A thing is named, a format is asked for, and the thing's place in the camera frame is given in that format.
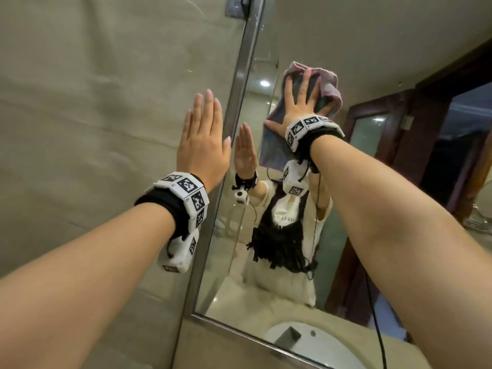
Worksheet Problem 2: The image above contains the person's left hand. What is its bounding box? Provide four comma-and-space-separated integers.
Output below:
176, 89, 232, 193

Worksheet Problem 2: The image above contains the left wrist camera band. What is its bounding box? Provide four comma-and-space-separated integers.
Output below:
134, 171, 210, 274

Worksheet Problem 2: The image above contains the black cable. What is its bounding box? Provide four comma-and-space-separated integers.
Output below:
307, 165, 387, 369

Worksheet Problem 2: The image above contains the wall mirror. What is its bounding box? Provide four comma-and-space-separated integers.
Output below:
194, 0, 492, 369

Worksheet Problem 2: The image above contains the right wrist camera band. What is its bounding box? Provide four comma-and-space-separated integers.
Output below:
282, 114, 346, 197

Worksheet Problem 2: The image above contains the pink and blue cleaning cloth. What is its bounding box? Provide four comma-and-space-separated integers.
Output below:
259, 61, 343, 170

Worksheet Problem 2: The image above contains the wrist camera band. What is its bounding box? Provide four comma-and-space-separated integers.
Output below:
134, 171, 210, 274
282, 114, 346, 197

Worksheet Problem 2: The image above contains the person's right hand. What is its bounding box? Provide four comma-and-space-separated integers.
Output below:
264, 68, 335, 138

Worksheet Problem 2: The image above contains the metal mirror bracket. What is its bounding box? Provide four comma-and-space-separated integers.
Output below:
225, 0, 253, 20

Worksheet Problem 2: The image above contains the metal mirror frame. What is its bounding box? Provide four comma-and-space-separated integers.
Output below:
170, 0, 328, 369

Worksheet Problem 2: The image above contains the person's right forearm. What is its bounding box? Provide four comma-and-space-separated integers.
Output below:
309, 134, 492, 369

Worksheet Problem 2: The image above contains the person's left forearm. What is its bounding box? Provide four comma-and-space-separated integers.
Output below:
0, 203, 177, 369

